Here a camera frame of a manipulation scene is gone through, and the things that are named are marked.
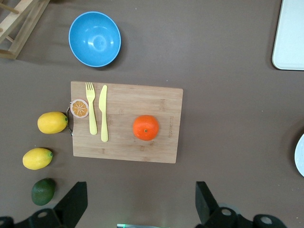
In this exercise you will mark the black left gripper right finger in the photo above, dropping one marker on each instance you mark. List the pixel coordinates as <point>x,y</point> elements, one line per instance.
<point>206,206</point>

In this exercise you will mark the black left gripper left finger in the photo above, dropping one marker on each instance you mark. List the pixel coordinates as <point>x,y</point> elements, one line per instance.
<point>71,206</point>

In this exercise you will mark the orange toy mandarin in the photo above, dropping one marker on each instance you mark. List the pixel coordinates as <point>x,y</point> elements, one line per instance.
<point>145,127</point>

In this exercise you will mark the white ceramic plate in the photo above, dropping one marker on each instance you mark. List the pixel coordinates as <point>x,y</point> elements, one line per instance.
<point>300,156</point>

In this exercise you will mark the dark green toy lime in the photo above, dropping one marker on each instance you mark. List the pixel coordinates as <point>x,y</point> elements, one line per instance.
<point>43,192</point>

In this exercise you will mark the yellow toy lemon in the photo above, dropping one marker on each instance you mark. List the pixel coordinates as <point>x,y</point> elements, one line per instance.
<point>37,158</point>
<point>52,122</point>

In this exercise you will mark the yellow plastic fork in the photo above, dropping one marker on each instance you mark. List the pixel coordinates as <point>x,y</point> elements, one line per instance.
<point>91,114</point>

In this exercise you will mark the yellow plastic knife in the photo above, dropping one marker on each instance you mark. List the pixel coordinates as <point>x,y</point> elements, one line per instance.
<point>103,114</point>

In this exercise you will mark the toy orange slice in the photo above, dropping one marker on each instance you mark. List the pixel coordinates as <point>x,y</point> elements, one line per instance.
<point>80,108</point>

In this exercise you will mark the bamboo cutting board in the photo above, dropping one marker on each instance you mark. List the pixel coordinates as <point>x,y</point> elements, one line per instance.
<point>142,102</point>

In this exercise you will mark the blue plastic bowl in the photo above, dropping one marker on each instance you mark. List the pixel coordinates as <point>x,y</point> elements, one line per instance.
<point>95,39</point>

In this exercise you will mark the beige bear print tray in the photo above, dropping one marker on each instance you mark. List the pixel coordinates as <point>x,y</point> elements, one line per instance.
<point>289,35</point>

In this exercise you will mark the wooden peg drying rack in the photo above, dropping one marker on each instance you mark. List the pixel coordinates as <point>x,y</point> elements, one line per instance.
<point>23,21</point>

